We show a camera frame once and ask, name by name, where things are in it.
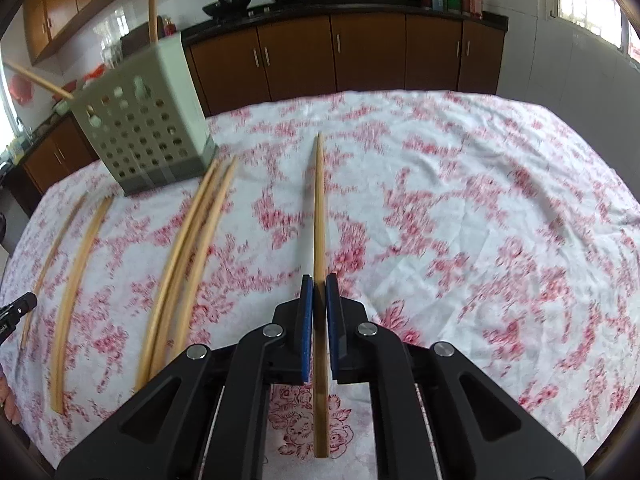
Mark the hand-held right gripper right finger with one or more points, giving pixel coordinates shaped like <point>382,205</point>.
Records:
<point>332,320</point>

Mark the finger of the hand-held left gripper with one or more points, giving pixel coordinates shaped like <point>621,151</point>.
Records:
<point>22,305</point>

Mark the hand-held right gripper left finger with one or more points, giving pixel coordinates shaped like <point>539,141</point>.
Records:
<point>305,320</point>

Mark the wooden chopstick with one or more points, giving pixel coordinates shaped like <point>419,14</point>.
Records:
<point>318,210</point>
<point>154,0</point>
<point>75,285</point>
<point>50,260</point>
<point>37,80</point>
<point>169,272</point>
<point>186,270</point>
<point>205,260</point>

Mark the perforated plastic chopstick holder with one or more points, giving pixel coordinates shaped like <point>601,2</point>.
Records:
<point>145,135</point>

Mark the person's left hand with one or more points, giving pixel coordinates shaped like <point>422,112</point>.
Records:
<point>10,405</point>

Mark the red floral tablecloth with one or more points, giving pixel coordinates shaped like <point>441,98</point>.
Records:
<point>450,210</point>

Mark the hanging red plastic bag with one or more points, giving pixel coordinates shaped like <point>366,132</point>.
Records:
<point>20,87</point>

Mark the wooden lower kitchen cabinets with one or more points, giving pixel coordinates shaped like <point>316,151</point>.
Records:
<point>350,55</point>

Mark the dark cutting board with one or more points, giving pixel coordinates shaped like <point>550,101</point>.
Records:
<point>135,45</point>

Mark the black kitchen countertop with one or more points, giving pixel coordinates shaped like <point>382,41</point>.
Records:
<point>350,9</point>

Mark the red bottle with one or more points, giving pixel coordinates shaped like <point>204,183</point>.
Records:
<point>168,25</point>

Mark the window with white frame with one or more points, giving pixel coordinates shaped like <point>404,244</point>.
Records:
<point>590,0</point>

